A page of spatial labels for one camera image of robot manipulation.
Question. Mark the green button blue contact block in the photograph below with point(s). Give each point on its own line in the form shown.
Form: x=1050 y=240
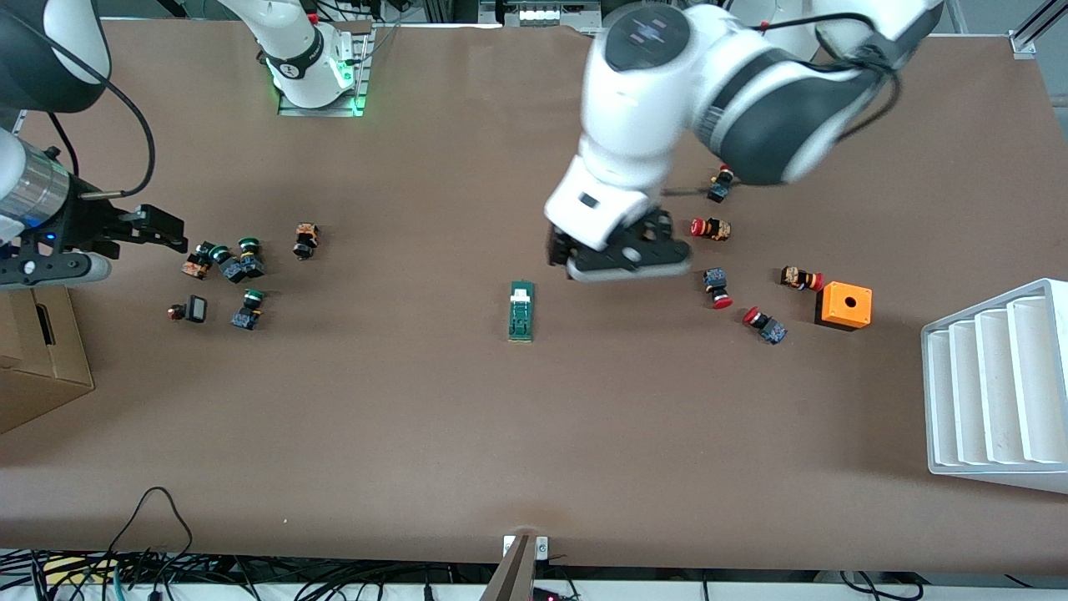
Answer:
x=246 y=267
x=244 y=318

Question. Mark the black knob orange contact block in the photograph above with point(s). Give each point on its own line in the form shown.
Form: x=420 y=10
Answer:
x=304 y=244

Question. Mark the black square button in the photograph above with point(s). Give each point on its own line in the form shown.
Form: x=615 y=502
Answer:
x=196 y=309

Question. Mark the yellow label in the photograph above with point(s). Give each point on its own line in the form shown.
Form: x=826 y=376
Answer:
x=75 y=568

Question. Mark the brown cardboard box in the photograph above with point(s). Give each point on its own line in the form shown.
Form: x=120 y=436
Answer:
x=42 y=359

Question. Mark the black device with red light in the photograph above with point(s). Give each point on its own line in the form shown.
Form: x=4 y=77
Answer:
x=546 y=596

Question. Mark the green button orange contact block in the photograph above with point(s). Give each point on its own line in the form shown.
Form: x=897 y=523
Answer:
x=196 y=267

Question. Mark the orange box with hole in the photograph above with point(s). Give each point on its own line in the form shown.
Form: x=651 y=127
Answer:
x=847 y=305

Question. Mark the green circuit board module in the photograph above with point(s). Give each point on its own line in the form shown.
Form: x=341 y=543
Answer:
x=521 y=317

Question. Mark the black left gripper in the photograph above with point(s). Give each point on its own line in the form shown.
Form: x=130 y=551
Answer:
x=556 y=247

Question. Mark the white mount bracket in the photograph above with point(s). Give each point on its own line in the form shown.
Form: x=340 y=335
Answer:
x=542 y=547

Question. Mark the red button blue contact block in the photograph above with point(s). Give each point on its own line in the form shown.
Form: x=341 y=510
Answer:
x=716 y=280
x=772 y=330
x=717 y=190

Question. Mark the white stepped tray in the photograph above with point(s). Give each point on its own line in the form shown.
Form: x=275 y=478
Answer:
x=1001 y=392

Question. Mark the aluminium frame rail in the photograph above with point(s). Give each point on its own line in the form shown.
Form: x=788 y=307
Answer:
x=1025 y=42

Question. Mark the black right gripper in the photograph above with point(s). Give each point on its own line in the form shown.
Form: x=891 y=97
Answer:
x=83 y=224

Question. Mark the camera mount pole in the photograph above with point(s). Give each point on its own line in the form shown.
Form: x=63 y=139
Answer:
x=513 y=576

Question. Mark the black device with white lights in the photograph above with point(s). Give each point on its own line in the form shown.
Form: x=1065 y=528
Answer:
x=542 y=14

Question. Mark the red button orange contact block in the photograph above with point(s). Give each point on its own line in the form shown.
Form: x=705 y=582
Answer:
x=713 y=229
x=797 y=277

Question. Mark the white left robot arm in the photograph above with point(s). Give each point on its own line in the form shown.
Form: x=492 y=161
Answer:
x=634 y=108

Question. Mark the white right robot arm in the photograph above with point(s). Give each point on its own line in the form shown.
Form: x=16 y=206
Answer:
x=300 y=50

